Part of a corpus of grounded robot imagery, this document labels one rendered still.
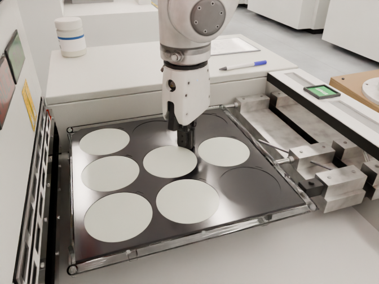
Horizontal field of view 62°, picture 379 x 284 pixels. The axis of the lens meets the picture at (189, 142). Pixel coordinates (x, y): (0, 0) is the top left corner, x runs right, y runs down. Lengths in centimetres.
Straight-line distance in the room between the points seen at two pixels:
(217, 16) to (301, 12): 482
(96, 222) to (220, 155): 26
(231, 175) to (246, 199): 6
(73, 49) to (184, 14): 58
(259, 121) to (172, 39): 35
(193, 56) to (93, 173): 26
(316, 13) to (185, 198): 490
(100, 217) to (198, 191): 16
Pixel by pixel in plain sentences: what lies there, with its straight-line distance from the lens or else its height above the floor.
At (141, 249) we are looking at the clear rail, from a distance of 45.
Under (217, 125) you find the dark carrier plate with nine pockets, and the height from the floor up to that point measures 90.
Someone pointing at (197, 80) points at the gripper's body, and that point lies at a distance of 54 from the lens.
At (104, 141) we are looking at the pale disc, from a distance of 67.
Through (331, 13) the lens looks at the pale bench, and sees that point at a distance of 472.
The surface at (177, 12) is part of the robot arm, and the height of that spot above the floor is 117.
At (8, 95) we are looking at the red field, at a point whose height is 109.
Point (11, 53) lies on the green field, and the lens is 52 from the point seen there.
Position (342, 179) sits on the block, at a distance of 59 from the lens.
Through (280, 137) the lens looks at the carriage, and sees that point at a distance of 72.
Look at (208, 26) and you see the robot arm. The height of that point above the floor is 115.
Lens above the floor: 125
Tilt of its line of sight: 33 degrees down
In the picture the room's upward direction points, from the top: straight up
